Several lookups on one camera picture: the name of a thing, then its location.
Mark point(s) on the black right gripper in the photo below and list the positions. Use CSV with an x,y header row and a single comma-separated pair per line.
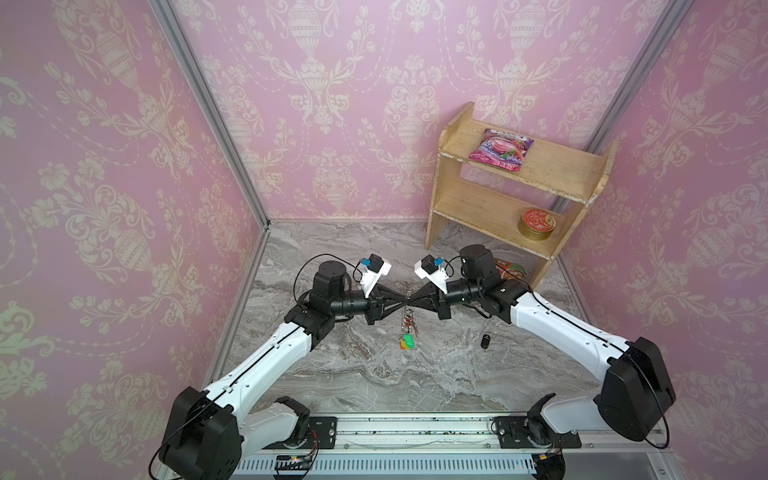
x,y
444,301

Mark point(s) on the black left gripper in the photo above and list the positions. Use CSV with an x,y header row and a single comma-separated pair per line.
x,y
376,304

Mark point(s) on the green key tag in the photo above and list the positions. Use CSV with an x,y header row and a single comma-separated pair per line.
x,y
409,341

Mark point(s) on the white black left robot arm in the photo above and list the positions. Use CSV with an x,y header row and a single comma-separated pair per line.
x,y
210,430

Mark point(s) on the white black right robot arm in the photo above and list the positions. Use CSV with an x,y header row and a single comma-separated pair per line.
x,y
635,390

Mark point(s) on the green orange food packet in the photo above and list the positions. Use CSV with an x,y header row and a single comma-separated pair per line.
x,y
510,270

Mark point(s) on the red round tin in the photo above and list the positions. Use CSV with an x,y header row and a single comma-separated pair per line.
x,y
536,224

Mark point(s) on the pink snack packet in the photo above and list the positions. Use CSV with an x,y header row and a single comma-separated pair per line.
x,y
502,149

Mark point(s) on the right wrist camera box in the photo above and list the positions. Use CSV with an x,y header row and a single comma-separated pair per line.
x,y
434,270

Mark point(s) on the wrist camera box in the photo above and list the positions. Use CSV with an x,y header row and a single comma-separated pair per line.
x,y
434,270
372,269

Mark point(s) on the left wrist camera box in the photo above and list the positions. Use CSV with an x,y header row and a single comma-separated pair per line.
x,y
372,269

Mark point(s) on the aluminium front rail base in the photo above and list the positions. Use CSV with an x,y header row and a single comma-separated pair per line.
x,y
469,445

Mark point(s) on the aluminium corner frame post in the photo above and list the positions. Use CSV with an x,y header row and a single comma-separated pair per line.
x,y
192,69

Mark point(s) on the right aluminium corner post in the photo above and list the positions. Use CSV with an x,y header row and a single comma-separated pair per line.
x,y
666,25

